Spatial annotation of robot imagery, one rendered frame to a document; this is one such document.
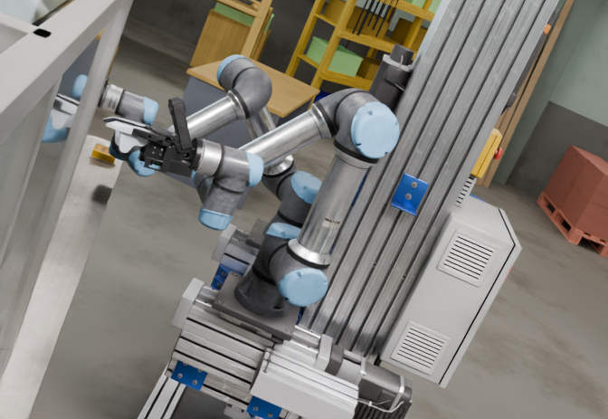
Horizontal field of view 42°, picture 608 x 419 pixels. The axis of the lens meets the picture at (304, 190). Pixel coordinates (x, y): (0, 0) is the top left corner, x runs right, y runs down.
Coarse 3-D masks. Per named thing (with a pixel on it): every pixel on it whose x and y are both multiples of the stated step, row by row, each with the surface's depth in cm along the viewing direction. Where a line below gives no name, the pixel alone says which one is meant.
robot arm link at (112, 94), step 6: (108, 90) 222; (114, 90) 222; (120, 90) 223; (108, 96) 221; (114, 96) 222; (102, 102) 222; (108, 102) 222; (114, 102) 222; (102, 108) 223; (108, 108) 223; (114, 108) 223
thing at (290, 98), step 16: (208, 64) 530; (256, 64) 602; (192, 80) 495; (208, 80) 491; (272, 80) 572; (288, 80) 597; (192, 96) 497; (208, 96) 495; (224, 96) 493; (272, 96) 520; (288, 96) 541; (304, 96) 564; (192, 112) 500; (272, 112) 488; (288, 112) 497; (304, 112) 613; (224, 128) 498; (240, 128) 496; (224, 144) 501; (240, 144) 499; (176, 176) 512; (240, 208) 509
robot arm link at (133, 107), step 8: (120, 96) 222; (128, 96) 223; (136, 96) 224; (120, 104) 222; (128, 104) 223; (136, 104) 223; (144, 104) 224; (152, 104) 225; (120, 112) 224; (128, 112) 223; (136, 112) 223; (144, 112) 224; (152, 112) 224; (136, 120) 224; (144, 120) 225; (152, 120) 225
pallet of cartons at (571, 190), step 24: (576, 168) 858; (600, 168) 811; (552, 192) 897; (576, 192) 840; (600, 192) 794; (552, 216) 870; (576, 216) 813; (600, 216) 802; (576, 240) 807; (600, 240) 814
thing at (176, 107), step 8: (168, 104) 170; (176, 104) 169; (184, 104) 170; (176, 112) 169; (184, 112) 170; (176, 120) 170; (184, 120) 170; (176, 128) 170; (184, 128) 171; (184, 136) 171; (184, 144) 172
